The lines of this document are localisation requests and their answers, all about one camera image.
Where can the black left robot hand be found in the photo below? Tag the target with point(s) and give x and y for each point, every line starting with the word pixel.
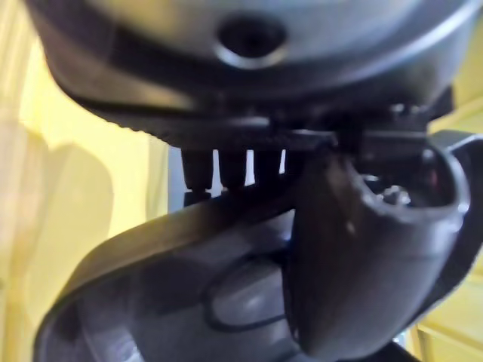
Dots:
pixel 339 264

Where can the black sole-shaped plastic housing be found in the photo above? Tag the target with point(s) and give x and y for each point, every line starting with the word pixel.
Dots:
pixel 151 283

